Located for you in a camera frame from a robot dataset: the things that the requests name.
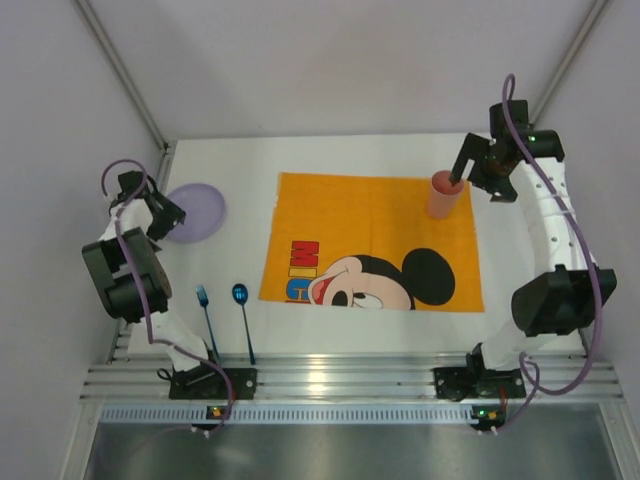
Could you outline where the purple plastic plate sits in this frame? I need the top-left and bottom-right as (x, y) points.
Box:
(166, 183), (226, 244)

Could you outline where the pink plastic cup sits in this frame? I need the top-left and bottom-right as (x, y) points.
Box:
(426, 170), (465, 220)

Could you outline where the blue metal spoon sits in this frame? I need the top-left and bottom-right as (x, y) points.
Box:
(232, 283), (256, 365)

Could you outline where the orange cartoon mouse placemat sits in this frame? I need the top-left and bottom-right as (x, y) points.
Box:
(259, 173), (484, 313)

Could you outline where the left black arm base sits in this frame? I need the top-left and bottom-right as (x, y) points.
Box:
(156, 364), (258, 400)

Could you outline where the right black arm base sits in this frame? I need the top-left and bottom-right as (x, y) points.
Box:
(433, 343), (526, 402)

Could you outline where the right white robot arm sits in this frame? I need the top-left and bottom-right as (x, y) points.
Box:
(449, 100), (617, 370)

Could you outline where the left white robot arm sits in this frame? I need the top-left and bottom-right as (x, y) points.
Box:
(81, 170), (214, 373)

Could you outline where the blue metal fork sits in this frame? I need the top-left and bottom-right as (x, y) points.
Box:
(195, 285), (219, 361)

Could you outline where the left aluminium frame post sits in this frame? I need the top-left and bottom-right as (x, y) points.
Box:
(74, 0), (174, 151)

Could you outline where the aluminium frame post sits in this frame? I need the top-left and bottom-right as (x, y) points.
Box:
(74, 0), (174, 151)
(514, 1), (613, 126)

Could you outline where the aluminium mounting rail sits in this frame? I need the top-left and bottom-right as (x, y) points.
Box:
(80, 327), (623, 403)

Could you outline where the right aluminium frame post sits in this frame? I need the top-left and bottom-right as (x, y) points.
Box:
(514, 1), (613, 126)

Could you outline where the perforated cable tray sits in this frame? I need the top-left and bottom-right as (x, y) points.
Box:
(100, 403), (501, 425)

